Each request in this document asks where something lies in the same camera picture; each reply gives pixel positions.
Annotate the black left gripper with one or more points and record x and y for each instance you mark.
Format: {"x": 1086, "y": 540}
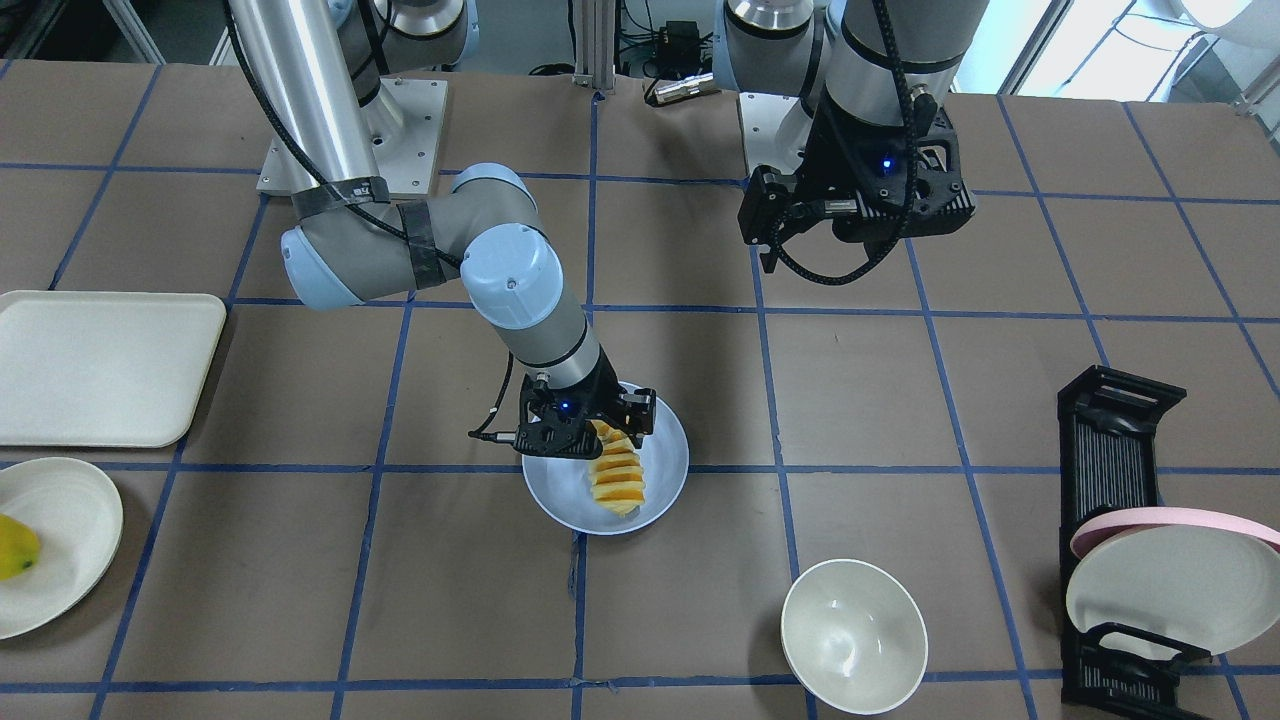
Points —
{"x": 832, "y": 158}

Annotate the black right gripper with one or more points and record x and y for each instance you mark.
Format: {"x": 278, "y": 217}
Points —
{"x": 612, "y": 396}

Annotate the blue plate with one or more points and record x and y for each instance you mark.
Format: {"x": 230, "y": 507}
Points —
{"x": 562, "y": 486}

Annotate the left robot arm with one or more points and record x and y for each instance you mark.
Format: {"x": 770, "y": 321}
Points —
{"x": 863, "y": 54}

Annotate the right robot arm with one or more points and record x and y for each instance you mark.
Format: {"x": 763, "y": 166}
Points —
{"x": 353, "y": 243}

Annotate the pink plate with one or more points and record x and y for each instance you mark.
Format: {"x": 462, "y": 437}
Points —
{"x": 1110, "y": 524}

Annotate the cream round plate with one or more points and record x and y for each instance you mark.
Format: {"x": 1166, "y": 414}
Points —
{"x": 76, "y": 511}

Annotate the cream plate in rack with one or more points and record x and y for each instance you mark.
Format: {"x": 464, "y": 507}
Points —
{"x": 1208, "y": 587}

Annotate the white bowl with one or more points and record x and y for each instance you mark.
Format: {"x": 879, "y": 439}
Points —
{"x": 854, "y": 637}

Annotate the black dish rack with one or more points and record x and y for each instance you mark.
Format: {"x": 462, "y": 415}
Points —
{"x": 1107, "y": 425}

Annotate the white rectangular tray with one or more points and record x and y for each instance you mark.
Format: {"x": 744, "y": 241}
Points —
{"x": 104, "y": 369}

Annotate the yellow toy lemon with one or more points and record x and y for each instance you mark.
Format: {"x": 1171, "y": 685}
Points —
{"x": 21, "y": 547}

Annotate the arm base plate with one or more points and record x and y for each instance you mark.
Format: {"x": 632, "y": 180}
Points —
{"x": 405, "y": 125}
{"x": 774, "y": 131}

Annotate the aluminium frame post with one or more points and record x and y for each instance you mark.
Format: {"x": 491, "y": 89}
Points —
{"x": 594, "y": 44}

